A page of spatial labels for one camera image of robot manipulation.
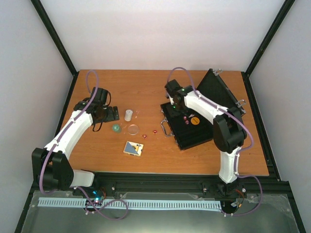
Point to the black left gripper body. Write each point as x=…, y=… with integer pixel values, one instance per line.
x=107, y=117

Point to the yellow big blind button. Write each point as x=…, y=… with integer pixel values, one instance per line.
x=195, y=120

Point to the left controller circuit board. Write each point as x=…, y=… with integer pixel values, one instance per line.
x=97, y=196

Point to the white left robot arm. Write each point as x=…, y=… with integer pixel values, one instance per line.
x=51, y=168

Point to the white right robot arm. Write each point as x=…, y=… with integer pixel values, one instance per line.
x=229, y=131

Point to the right controller circuit board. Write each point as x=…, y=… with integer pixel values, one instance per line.
x=237, y=203

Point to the green poker chip stack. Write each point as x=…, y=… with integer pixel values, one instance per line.
x=116, y=128

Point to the black aluminium frame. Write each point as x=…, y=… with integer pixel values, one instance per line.
x=272, y=184

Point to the white poker chip stack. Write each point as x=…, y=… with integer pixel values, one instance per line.
x=128, y=115

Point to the clear dealer button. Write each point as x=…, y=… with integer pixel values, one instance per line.
x=133, y=129

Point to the controller circuit board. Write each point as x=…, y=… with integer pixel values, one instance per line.
x=97, y=196
x=237, y=203

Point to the black poker set case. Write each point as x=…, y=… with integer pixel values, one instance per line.
x=188, y=135

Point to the white slotted cable duct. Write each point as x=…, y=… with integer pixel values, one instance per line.
x=205, y=205

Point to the playing card deck box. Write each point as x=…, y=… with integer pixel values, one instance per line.
x=133, y=148

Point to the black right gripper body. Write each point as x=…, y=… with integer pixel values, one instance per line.
x=179, y=109

